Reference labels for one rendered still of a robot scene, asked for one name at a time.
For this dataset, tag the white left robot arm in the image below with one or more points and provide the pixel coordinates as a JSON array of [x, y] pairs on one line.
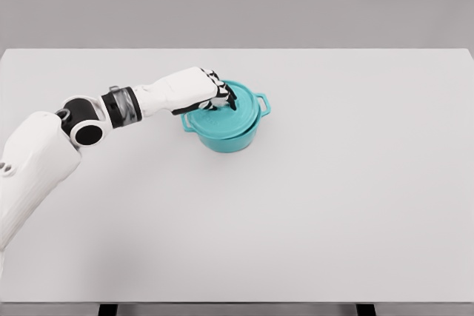
[[44, 146]]

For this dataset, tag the teal pot lid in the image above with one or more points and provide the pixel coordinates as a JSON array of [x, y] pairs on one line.
[[226, 118]]

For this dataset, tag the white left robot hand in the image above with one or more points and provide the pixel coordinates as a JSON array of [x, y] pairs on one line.
[[189, 88]]

